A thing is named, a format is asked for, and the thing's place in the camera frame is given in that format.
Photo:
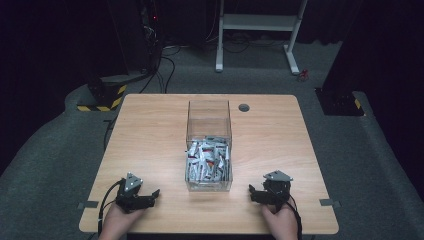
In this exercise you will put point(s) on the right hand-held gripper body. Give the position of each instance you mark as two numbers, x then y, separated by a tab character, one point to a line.
276	191

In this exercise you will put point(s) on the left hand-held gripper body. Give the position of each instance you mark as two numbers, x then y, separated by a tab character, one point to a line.
129	196

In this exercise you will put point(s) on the person's left hand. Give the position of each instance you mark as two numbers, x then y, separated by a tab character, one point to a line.
117	222

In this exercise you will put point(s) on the person's right hand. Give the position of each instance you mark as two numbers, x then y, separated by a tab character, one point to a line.
281	222

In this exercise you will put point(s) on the clear plastic box with packets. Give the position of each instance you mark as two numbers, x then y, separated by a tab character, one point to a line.
190	180

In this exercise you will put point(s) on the grey tape piece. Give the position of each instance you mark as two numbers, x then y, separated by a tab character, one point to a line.
88	204
330	202

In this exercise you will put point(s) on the pile of small white packets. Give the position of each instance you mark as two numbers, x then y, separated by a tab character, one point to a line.
208	160

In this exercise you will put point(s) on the grey round table grommet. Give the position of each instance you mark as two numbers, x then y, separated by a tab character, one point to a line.
244	107

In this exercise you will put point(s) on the empty clear plastic box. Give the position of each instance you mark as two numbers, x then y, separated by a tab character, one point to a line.
209	116

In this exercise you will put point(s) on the black stand base yellow stripes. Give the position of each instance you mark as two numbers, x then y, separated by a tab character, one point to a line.
103	96

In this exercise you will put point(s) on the black square stand base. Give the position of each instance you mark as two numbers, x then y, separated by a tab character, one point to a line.
338	102

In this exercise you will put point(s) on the small red object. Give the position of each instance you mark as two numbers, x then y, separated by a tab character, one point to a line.
302	75

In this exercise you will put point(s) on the black equipment rack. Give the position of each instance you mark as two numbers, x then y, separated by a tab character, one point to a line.
140	33

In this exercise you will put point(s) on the white metal desk frame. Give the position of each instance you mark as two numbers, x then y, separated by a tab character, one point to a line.
256	22

